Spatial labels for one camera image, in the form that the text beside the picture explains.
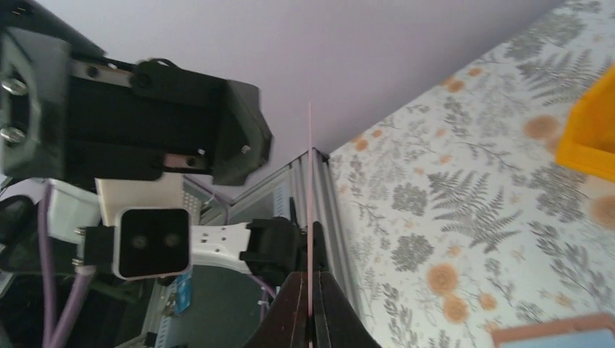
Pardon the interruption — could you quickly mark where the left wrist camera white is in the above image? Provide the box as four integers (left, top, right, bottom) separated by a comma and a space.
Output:
38, 173, 191, 281

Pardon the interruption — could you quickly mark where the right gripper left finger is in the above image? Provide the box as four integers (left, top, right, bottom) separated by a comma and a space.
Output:
244, 272, 308, 348

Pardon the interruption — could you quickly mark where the tan leather card holder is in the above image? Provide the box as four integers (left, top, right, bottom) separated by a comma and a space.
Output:
490, 312, 614, 347

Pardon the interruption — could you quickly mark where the red VIP credit card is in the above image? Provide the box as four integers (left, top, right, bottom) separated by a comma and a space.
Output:
306, 101, 314, 318

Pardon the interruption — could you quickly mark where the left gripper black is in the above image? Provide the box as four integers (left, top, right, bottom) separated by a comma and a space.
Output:
1, 1, 231, 183

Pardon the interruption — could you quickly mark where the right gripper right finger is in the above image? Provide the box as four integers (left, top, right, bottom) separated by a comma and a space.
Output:
313, 272, 379, 348

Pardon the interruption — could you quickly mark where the yellow plastic bin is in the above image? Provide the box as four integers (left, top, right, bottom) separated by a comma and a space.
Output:
555, 67, 614, 182

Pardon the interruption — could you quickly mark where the floral table cloth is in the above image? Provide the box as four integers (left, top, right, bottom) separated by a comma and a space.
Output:
330, 1, 614, 347

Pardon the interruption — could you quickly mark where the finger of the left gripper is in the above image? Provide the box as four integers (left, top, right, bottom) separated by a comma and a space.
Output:
211, 80, 273, 186

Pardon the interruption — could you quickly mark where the aluminium rail frame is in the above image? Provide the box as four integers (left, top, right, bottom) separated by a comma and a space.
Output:
115, 147, 361, 348

